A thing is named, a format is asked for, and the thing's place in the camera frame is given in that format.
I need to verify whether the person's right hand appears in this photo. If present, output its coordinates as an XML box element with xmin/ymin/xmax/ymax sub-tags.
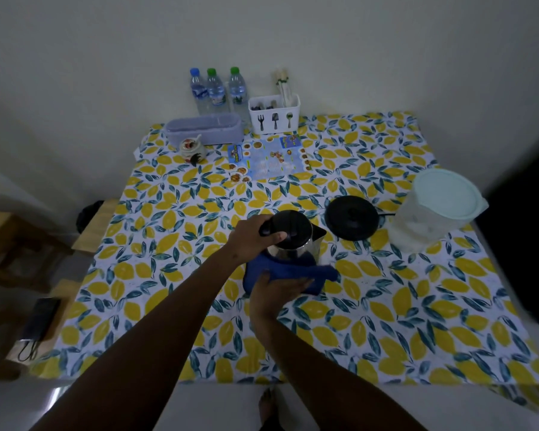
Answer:
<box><xmin>250</xmin><ymin>271</ymin><xmax>315</xmax><ymax>322</ymax></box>

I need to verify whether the person's left hand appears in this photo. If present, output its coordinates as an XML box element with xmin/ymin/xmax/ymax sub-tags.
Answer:
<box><xmin>227</xmin><ymin>214</ymin><xmax>288</xmax><ymax>265</ymax></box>

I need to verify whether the steel electric kettle black lid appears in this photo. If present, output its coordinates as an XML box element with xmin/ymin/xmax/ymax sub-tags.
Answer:
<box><xmin>259</xmin><ymin>210</ymin><xmax>327</xmax><ymax>265</ymax></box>

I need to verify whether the blue cloth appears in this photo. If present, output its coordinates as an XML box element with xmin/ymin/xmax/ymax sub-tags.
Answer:
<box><xmin>243</xmin><ymin>253</ymin><xmax>340</xmax><ymax>297</ymax></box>

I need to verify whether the person's right forearm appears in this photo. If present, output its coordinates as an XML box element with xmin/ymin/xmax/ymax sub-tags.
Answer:
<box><xmin>250</xmin><ymin>309</ymin><xmax>428</xmax><ymax>431</ymax></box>

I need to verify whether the person's left forearm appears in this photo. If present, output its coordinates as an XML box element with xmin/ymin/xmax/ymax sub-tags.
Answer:
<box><xmin>29</xmin><ymin>245</ymin><xmax>251</xmax><ymax>431</ymax></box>

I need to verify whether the black round kettle base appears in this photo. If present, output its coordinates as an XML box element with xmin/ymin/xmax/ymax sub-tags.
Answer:
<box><xmin>324</xmin><ymin>195</ymin><xmax>396</xmax><ymax>242</ymax></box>

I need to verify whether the blue printed menu leaflet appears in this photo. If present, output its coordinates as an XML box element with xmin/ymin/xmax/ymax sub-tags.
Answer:
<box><xmin>227</xmin><ymin>134</ymin><xmax>312</xmax><ymax>183</ymax></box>

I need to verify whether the small printed ceramic jar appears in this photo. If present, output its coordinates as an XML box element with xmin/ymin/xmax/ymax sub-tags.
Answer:
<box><xmin>180</xmin><ymin>135</ymin><xmax>208</xmax><ymax>167</ymax></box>

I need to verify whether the white cutlery holder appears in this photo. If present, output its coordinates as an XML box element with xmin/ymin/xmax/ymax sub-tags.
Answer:
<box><xmin>248</xmin><ymin>94</ymin><xmax>301</xmax><ymax>135</ymax></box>

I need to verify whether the lemon print tablecloth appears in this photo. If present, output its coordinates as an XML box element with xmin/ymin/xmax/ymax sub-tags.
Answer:
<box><xmin>29</xmin><ymin>111</ymin><xmax>539</xmax><ymax>411</ymax></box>

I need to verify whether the lavender plastic container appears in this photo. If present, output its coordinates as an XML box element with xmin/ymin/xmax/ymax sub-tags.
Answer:
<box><xmin>164</xmin><ymin>113</ymin><xmax>244</xmax><ymax>148</ymax></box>

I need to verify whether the person's foot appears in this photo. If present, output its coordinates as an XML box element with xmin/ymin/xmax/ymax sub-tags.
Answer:
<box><xmin>258</xmin><ymin>388</ymin><xmax>283</xmax><ymax>431</ymax></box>

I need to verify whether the tall water bottle green cap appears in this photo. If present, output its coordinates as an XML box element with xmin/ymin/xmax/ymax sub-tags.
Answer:
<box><xmin>228</xmin><ymin>66</ymin><xmax>249</xmax><ymax>126</ymax></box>

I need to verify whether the bundle of wrapped chopsticks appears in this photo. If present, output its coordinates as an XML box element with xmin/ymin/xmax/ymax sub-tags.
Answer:
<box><xmin>275</xmin><ymin>69</ymin><xmax>293</xmax><ymax>108</ymax></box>

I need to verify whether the small water bottle green cap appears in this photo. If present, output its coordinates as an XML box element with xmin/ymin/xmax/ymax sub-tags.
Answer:
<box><xmin>206</xmin><ymin>68</ymin><xmax>229</xmax><ymax>114</ymax></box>

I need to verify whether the clear pitcher pale green lid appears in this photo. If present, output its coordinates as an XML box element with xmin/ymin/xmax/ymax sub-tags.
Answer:
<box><xmin>387</xmin><ymin>169</ymin><xmax>489</xmax><ymax>254</ymax></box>

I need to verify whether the water bottle blue cap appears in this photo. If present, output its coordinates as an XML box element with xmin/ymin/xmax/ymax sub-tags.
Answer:
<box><xmin>189</xmin><ymin>68</ymin><xmax>211</xmax><ymax>115</ymax></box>

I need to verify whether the black round object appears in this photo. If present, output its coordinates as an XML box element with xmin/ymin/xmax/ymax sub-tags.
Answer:
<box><xmin>75</xmin><ymin>200</ymin><xmax>105</xmax><ymax>235</ymax></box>

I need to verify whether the wooden bench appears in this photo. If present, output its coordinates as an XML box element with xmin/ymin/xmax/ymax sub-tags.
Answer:
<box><xmin>0</xmin><ymin>199</ymin><xmax>119</xmax><ymax>382</ymax></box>

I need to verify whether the dark furniture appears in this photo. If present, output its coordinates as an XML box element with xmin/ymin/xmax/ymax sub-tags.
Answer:
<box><xmin>475</xmin><ymin>139</ymin><xmax>539</xmax><ymax>326</ymax></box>

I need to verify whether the black power adapter with cable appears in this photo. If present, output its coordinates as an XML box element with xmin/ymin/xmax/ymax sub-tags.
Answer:
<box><xmin>17</xmin><ymin>298</ymin><xmax>63</xmax><ymax>363</ymax></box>

